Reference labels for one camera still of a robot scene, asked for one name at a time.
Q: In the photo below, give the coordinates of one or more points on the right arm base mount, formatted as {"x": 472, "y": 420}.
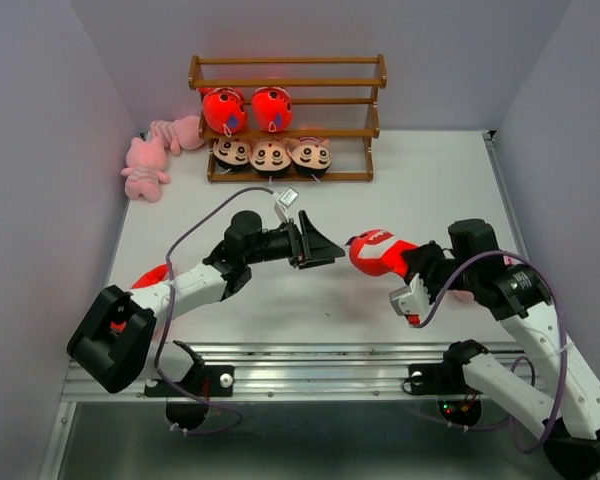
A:
{"x": 459, "y": 406}

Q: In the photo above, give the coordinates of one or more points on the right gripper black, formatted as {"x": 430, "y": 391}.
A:
{"x": 417, "y": 259}

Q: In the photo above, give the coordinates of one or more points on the pink striped plush lower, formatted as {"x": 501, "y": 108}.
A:
{"x": 145, "y": 170}

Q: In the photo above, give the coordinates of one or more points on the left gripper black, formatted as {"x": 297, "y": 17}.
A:
{"x": 316, "y": 247}

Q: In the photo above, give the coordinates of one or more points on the pink striped plush right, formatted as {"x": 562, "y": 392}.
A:
{"x": 465, "y": 296}

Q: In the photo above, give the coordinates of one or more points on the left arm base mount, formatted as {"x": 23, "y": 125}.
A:
{"x": 192, "y": 408}

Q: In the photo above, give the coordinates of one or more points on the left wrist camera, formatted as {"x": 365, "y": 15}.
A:
{"x": 283, "y": 200}

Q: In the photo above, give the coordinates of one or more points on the doll plush orange cap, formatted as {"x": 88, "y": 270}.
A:
{"x": 232, "y": 154}

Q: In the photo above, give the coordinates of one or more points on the aluminium mounting rail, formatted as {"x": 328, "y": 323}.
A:
{"x": 294, "y": 372}

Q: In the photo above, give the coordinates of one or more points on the red fish plush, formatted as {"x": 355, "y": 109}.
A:
{"x": 378, "y": 252}
{"x": 224, "y": 110}
{"x": 152, "y": 277}
{"x": 272, "y": 107}

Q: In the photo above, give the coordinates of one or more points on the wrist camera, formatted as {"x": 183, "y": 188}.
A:
{"x": 413, "y": 301}
{"x": 283, "y": 200}

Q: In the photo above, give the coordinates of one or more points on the brown wooden three-tier shelf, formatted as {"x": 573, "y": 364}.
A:
{"x": 332, "y": 97}

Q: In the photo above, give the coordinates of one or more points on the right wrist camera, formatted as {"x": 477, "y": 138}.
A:
{"x": 413, "y": 301}

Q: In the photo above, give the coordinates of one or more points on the pink striped plush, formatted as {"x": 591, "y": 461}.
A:
{"x": 178, "y": 135}
{"x": 145, "y": 170}
{"x": 465, "y": 296}

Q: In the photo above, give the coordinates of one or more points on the pink striped plush upper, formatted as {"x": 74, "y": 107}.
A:
{"x": 178, "y": 135}

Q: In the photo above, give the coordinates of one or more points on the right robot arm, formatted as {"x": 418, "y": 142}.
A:
{"x": 565, "y": 424}

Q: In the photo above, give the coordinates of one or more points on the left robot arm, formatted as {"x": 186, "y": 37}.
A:
{"x": 123, "y": 336}

